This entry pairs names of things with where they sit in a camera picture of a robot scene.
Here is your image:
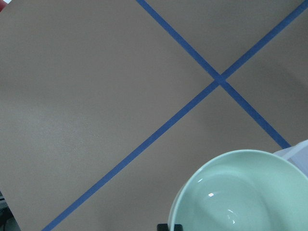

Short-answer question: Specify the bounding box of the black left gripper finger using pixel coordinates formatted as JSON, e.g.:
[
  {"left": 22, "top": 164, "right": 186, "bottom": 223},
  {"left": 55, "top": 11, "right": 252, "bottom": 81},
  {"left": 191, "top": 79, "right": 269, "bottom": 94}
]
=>
[{"left": 156, "top": 223, "right": 183, "bottom": 231}]

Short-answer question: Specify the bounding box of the translucent plastic storage box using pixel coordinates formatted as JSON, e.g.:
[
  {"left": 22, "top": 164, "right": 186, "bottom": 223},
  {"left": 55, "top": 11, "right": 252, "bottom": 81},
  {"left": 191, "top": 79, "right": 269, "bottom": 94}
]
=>
[{"left": 273, "top": 140, "right": 308, "bottom": 176}]

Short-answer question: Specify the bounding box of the light green bowl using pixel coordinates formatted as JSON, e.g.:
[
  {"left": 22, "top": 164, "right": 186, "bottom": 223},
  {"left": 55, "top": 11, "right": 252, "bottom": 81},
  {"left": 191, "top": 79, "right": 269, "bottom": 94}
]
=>
[{"left": 168, "top": 150, "right": 308, "bottom": 231}]

